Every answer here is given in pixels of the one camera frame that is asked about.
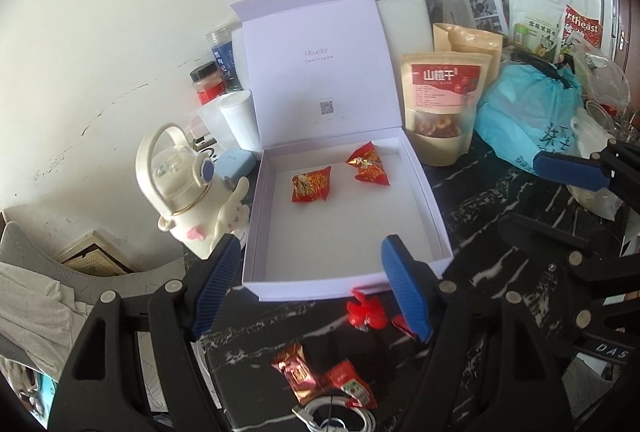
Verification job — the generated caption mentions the red ketchup sachet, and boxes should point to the red ketchup sachet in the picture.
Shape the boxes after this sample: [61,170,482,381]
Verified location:
[392,314,416,340]

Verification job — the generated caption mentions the light blue plastic bag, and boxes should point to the light blue plastic bag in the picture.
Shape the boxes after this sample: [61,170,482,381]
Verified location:
[475,64,582,172]

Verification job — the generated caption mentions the light grey cloth garment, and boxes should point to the light grey cloth garment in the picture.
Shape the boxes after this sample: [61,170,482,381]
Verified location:
[1,263,92,380]

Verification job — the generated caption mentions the black white foil bag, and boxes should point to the black white foil bag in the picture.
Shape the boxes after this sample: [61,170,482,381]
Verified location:
[376,0,442,61]

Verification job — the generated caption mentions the white paper cup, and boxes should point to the white paper cup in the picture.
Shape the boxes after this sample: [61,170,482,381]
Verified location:
[219,90,262,154]

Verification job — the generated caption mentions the red white paper bag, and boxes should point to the red white paper bag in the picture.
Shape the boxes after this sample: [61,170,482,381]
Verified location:
[560,4,603,49]

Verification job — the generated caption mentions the lavender open gift box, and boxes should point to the lavender open gift box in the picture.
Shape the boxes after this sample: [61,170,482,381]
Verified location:
[234,0,454,302]

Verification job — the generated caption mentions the clear plastic bag of food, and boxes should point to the clear plastic bag of food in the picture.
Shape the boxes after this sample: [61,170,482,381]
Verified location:
[564,31,634,221]

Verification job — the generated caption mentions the white green tea pouch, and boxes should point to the white green tea pouch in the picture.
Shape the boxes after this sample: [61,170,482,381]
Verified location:
[508,0,565,62]

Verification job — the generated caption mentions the red gold candy packet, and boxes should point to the red gold candy packet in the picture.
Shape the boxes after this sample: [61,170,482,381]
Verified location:
[292,166,331,203]
[346,142,390,186]

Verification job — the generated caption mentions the light blue charger box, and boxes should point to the light blue charger box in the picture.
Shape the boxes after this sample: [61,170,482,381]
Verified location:
[215,149,256,189]

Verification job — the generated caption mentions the kraft hawthorn snack pouch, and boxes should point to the kraft hawthorn snack pouch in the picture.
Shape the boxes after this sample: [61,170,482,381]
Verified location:
[400,51,491,167]

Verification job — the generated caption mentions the small red snack sachet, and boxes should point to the small red snack sachet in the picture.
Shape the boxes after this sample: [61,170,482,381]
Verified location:
[326,360,378,410]

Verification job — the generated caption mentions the dark red brown snack packet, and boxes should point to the dark red brown snack packet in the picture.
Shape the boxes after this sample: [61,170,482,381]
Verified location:
[270,342,326,404]

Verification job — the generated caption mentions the black white photo card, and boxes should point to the black white photo card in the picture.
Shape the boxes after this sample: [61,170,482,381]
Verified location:
[463,0,508,36]

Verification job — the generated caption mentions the red jar black lid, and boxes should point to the red jar black lid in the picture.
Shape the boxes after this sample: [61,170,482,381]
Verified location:
[190,61,226,105]

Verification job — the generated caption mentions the white charging cable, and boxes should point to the white charging cable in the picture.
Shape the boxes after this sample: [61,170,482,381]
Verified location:
[290,393,378,432]

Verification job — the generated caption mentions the blue label clear jar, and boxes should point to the blue label clear jar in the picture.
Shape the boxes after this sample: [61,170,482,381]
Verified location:
[205,24,242,92]

